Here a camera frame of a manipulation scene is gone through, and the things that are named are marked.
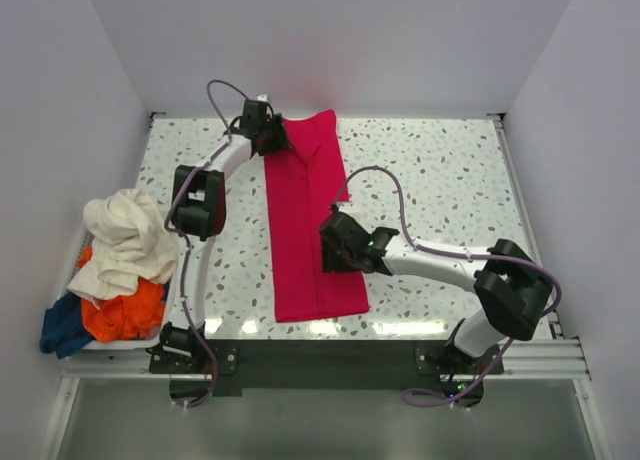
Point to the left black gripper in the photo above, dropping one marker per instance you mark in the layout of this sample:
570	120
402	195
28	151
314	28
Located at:
275	136

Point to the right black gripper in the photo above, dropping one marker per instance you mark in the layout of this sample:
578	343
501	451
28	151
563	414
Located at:
331	247

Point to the magenta t shirt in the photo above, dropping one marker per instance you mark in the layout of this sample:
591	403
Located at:
301	184

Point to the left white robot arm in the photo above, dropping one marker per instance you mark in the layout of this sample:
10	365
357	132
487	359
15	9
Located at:
198	213

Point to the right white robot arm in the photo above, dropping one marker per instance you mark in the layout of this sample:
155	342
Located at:
512	290

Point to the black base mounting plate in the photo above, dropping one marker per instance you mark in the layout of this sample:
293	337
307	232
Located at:
342	365

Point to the cream t shirt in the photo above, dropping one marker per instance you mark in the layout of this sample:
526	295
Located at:
130	243

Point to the orange t shirt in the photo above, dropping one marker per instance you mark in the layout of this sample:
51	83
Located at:
116	304

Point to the blue t shirt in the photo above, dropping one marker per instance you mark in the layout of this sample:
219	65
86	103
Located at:
63	332

